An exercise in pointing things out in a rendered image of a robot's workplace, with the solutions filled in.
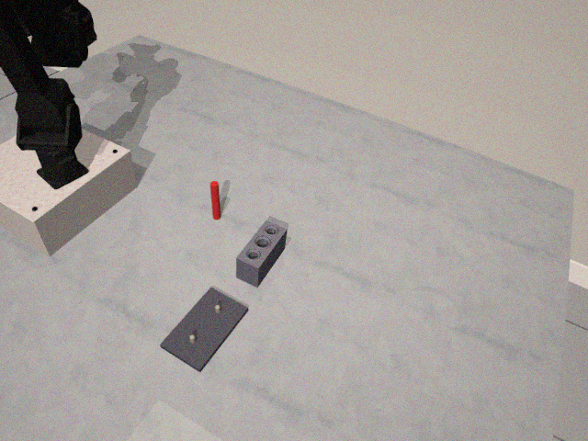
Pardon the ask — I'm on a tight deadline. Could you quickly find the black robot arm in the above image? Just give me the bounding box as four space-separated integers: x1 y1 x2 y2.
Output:
0 0 97 189

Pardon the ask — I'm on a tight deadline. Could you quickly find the red peg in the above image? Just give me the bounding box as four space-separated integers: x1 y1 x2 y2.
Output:
209 181 221 220

